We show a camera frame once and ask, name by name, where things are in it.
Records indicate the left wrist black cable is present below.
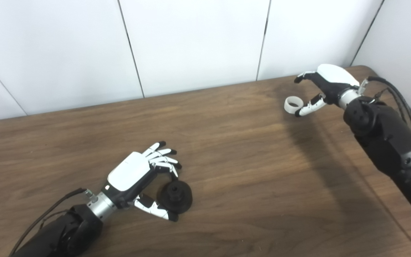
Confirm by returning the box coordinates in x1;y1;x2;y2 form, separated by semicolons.
9;188;97;257

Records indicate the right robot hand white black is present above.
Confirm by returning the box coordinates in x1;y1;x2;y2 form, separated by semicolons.
294;64;361;117

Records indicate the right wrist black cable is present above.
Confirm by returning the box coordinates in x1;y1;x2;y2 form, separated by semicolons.
359;76;411;140

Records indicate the round black part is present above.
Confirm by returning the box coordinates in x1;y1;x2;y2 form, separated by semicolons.
157;180;193;215

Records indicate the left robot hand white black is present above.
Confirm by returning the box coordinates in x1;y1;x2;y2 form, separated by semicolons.
101;141;182;222

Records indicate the white ring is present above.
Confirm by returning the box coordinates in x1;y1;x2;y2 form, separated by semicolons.
284;96;303;115

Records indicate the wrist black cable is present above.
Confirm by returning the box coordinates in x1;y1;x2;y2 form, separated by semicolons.
9;188;97;257
359;76;411;140

